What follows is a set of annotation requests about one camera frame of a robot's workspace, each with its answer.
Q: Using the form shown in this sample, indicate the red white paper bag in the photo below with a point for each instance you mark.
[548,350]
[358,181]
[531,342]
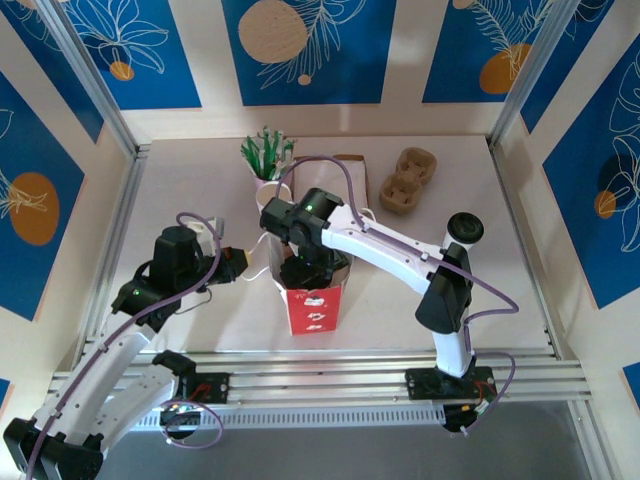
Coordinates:
[315,310]

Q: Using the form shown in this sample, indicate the white paper cup stack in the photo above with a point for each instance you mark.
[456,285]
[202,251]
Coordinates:
[267,192]

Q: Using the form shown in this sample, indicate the brown pulp cup carrier stack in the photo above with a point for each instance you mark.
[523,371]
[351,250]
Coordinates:
[400,197]

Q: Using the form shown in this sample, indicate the white paper coffee cup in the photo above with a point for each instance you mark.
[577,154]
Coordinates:
[457,245]

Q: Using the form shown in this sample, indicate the black plastic cup lid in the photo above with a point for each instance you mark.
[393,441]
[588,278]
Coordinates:
[466,227]

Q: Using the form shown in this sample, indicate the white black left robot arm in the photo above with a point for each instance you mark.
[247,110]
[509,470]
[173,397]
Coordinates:
[115,360]

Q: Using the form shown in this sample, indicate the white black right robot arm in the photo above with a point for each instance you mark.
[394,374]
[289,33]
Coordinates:
[390,250]

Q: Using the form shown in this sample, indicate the white paper napkins stack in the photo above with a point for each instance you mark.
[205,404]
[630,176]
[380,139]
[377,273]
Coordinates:
[320,175]

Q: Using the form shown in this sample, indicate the brown cardboard napkin box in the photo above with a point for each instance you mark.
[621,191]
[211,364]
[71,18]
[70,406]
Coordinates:
[365,180]

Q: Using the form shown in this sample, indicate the green white wrapped straws bundle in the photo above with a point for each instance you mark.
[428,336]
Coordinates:
[262,155]

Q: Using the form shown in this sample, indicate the small controller circuit board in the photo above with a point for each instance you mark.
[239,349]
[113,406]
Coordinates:
[182,411]
[475,411]

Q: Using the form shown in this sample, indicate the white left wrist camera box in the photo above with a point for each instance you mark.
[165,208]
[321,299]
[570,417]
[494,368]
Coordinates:
[207,232]

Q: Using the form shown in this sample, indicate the aluminium table edge rail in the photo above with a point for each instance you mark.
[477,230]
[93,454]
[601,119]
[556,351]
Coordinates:
[508,190]
[131,190]

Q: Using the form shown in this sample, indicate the aluminium rail base frame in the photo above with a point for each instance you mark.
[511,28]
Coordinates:
[320,382]

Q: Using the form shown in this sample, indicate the aluminium frame post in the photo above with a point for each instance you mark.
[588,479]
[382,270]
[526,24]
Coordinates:
[536,75]
[89,75]

